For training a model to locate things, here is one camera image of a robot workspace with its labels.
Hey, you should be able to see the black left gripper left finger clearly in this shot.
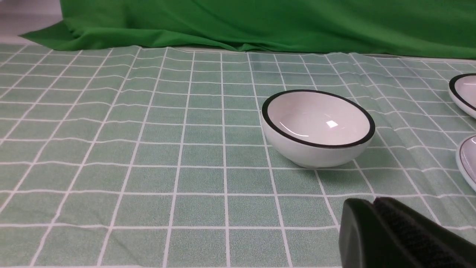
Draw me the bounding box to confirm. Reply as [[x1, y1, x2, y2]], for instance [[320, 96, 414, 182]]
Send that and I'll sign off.
[[338, 198, 421, 268]]

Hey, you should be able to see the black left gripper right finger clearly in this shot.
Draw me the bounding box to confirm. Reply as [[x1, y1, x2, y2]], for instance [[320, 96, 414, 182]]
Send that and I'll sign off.
[[373, 197, 475, 268]]

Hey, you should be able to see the white plate brown rim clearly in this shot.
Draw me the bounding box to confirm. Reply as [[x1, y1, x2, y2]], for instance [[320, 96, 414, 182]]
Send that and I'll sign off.
[[456, 135, 476, 191]]

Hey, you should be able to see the black-rimmed white bowl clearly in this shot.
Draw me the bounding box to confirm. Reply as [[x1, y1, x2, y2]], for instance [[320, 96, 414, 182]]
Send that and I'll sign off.
[[261, 89, 376, 169]]

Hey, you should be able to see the black-rimmed cartoon plate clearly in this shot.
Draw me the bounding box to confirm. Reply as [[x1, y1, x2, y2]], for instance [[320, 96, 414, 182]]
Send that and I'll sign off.
[[448, 73, 476, 119]]

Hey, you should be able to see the green backdrop cloth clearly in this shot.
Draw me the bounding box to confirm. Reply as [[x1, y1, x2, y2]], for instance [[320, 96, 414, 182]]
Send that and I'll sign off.
[[22, 0, 476, 59]]

